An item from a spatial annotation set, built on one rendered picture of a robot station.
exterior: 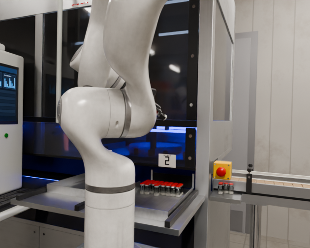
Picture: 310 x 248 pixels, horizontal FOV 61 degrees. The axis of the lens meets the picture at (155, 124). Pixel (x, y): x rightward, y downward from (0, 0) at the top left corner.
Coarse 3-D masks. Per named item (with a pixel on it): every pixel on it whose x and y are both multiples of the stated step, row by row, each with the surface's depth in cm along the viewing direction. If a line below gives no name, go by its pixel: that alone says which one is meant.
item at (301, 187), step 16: (240, 176) 124; (256, 176) 121; (272, 176) 119; (288, 176) 122; (304, 176) 120; (240, 192) 121; (256, 192) 119; (272, 192) 117; (288, 192) 114; (304, 192) 112; (304, 208) 112
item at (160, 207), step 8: (136, 184) 122; (136, 192) 118; (136, 200) 107; (144, 200) 107; (152, 200) 107; (160, 200) 108; (168, 200) 108; (176, 200) 108; (184, 200) 104; (136, 208) 89; (144, 208) 88; (152, 208) 98; (160, 208) 98; (168, 208) 98; (176, 208) 94; (136, 216) 90; (144, 216) 88; (152, 216) 87; (160, 216) 86; (168, 216) 86
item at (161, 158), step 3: (159, 156) 124; (162, 156) 124; (171, 156) 122; (174, 156) 122; (159, 159) 124; (162, 159) 124; (165, 159) 123; (171, 159) 122; (174, 159) 122; (159, 162) 124; (162, 162) 124; (168, 162) 123; (171, 162) 122; (174, 162) 122; (159, 165) 124; (162, 165) 124; (165, 165) 123; (168, 165) 123; (171, 165) 122; (174, 165) 122
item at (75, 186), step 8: (80, 176) 138; (48, 184) 116; (56, 184) 122; (64, 184) 127; (72, 184) 130; (80, 184) 131; (56, 192) 115; (64, 192) 113; (72, 192) 111; (80, 192) 110
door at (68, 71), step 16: (48, 16) 150; (64, 16) 146; (80, 16) 142; (48, 32) 150; (64, 32) 146; (80, 32) 142; (48, 48) 150; (64, 48) 146; (48, 64) 150; (64, 64) 146; (48, 80) 150; (64, 80) 146; (48, 96) 150; (48, 112) 151
